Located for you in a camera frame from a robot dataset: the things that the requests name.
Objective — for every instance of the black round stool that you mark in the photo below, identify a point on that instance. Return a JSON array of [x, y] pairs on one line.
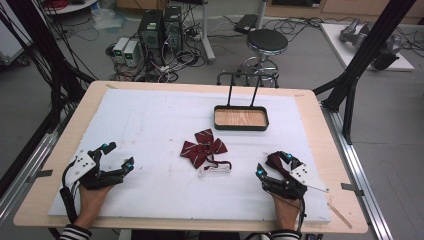
[[266, 40]]

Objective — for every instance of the striped dark red bow tie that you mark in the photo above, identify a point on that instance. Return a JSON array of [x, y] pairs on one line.
[[203, 148]]

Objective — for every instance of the black computer tower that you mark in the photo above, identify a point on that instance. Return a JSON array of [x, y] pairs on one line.
[[173, 28], [150, 30]]

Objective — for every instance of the black rack with wooden tray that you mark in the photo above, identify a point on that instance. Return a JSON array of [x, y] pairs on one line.
[[240, 118]]

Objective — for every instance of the round white table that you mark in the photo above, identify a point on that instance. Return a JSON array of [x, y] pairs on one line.
[[75, 7]]

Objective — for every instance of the aluminium rail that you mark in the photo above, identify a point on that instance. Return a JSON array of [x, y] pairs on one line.
[[33, 160], [358, 166]]

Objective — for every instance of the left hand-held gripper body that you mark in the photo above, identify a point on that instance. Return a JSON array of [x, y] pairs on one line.
[[79, 166]]

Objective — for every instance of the black metal frame strut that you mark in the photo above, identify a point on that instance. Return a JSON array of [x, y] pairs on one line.
[[376, 43]]

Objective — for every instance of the grey power supply unit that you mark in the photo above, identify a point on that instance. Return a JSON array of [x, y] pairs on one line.
[[131, 53], [120, 50]]

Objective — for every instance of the clear plastic bag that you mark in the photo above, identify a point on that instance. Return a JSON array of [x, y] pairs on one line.
[[108, 18]]

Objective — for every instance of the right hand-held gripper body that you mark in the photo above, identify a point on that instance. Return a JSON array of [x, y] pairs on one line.
[[305, 175]]

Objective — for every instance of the plain dark red bow tie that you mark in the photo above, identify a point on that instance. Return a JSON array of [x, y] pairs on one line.
[[275, 165]]

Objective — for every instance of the black flat box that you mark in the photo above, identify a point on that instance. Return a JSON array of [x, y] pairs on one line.
[[246, 23]]

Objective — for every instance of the thin wooden stick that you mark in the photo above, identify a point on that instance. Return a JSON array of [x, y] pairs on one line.
[[340, 215]]

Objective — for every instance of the thin metal rod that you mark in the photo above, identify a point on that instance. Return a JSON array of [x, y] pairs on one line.
[[318, 189]]

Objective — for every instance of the grey metal table leg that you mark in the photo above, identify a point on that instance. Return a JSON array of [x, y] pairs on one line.
[[206, 36], [261, 13]]

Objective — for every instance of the person's left hand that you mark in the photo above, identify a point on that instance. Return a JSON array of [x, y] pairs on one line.
[[90, 205]]

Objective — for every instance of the white foam mat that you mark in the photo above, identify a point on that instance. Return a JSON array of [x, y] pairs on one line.
[[160, 193]]

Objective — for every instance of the person's right hand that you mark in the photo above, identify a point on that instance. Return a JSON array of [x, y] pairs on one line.
[[286, 213]]

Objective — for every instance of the white floor platform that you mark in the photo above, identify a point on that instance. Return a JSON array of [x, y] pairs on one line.
[[336, 40]]

